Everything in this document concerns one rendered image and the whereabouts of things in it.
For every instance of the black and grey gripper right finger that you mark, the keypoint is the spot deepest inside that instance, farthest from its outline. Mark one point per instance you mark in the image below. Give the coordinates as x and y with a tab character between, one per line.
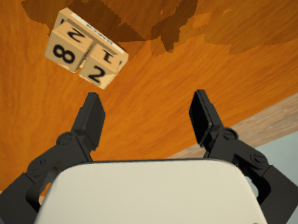
277	195

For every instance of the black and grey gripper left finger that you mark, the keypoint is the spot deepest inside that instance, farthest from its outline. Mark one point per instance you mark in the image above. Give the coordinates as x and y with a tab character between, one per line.
19	202

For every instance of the beige calendar cube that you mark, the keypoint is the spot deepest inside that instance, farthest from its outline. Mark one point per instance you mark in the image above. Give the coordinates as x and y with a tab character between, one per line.
67	46
100	67

